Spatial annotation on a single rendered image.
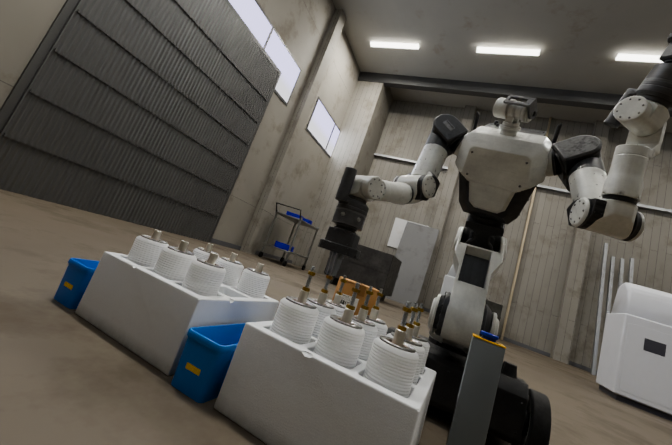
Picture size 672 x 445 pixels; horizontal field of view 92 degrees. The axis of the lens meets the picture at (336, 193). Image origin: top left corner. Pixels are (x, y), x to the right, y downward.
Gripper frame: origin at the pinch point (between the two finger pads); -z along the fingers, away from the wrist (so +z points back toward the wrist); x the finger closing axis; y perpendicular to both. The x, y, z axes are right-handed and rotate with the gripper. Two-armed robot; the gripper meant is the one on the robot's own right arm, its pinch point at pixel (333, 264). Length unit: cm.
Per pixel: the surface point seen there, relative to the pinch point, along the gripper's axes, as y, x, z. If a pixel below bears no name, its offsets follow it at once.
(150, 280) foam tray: 23.1, 37.4, -19.5
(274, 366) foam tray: 19.2, -4.5, -23.1
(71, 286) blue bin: 26, 65, -31
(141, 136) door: -131, 376, 67
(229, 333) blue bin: 7.5, 19.3, -26.3
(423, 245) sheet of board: -761, 166, 116
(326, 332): 15.1, -11.3, -13.7
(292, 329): 15.8, -3.7, -16.0
